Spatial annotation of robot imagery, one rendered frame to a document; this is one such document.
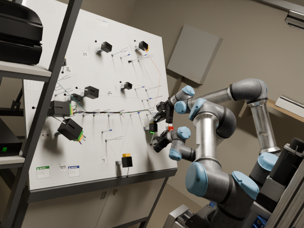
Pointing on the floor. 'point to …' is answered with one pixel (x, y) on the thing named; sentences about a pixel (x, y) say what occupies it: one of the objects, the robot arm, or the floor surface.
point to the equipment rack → (13, 66)
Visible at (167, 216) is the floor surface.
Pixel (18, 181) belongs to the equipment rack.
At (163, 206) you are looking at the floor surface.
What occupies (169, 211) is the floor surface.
